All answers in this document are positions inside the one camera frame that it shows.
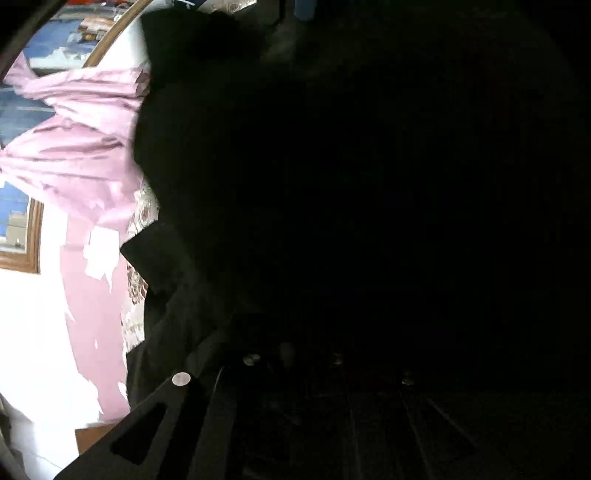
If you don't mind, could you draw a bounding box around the floral bedsheet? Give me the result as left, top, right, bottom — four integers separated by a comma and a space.
121, 179, 161, 357

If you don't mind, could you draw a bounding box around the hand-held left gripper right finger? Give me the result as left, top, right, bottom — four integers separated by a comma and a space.
322, 350, 509, 480

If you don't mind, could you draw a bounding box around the black garment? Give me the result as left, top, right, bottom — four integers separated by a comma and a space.
119, 0, 591, 480

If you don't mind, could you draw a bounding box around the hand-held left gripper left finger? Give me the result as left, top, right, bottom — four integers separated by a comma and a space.
53, 318, 260, 480

